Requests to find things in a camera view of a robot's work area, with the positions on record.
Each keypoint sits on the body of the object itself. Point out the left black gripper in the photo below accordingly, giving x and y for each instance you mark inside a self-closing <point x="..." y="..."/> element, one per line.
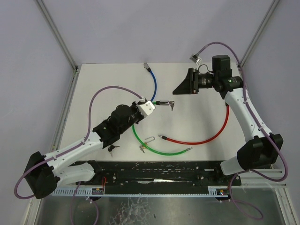
<point x="135" y="112"/>

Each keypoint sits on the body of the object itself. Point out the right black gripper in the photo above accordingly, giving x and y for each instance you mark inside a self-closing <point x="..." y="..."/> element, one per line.
<point x="193" y="81"/>

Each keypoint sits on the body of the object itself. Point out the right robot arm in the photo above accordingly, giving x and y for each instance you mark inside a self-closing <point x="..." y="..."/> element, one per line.
<point x="262" y="145"/>

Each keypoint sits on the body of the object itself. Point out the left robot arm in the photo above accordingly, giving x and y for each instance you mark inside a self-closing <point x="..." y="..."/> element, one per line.
<point x="44" y="173"/>

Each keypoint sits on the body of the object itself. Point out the brass padlock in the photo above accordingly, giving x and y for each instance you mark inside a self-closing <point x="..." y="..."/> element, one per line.
<point x="147" y="140"/>

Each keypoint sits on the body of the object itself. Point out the black padlock keys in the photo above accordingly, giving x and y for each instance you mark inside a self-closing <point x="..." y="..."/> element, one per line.
<point x="111" y="148"/>

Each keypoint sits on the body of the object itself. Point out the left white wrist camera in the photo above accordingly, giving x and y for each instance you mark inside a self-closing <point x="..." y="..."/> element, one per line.
<point x="145" y="107"/>

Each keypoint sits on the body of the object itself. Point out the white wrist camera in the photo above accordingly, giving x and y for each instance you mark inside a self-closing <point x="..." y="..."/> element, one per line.
<point x="196" y="59"/>
<point x="145" y="107"/>

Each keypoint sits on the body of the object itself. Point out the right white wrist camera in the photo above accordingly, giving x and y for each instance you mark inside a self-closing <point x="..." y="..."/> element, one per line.
<point x="196" y="59"/>

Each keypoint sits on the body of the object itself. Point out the blue cable lock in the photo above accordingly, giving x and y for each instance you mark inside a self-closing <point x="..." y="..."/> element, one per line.
<point x="147" y="67"/>

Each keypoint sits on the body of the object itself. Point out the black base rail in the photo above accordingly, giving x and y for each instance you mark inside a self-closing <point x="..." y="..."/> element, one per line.
<point x="199" y="173"/>

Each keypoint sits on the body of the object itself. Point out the white slotted cable duct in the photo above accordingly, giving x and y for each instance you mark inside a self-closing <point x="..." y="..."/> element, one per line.
<point x="150" y="189"/>

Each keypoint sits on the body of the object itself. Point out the right aluminium frame post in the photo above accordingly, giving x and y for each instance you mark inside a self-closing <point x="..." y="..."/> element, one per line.
<point x="259" y="31"/>

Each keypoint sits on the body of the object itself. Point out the aluminium frame post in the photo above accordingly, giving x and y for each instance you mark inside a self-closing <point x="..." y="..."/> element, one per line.
<point x="55" y="31"/>
<point x="259" y="31"/>

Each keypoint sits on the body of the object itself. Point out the left aluminium frame post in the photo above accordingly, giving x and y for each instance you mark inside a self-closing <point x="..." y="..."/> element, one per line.
<point x="55" y="31"/>

